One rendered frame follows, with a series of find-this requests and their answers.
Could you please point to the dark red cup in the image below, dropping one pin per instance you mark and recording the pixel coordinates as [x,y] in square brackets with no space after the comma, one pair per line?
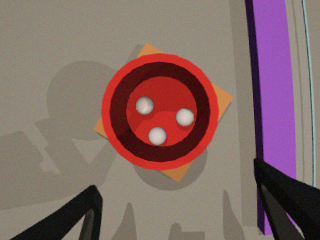
[172,83]

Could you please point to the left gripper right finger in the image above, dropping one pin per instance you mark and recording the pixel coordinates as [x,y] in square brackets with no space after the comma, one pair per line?
[301,202]

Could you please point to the white marble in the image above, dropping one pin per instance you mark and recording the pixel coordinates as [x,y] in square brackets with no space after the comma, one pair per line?
[184,117]
[144,105]
[157,135]

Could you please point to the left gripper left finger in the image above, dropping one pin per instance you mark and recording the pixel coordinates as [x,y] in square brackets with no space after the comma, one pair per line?
[55,226]

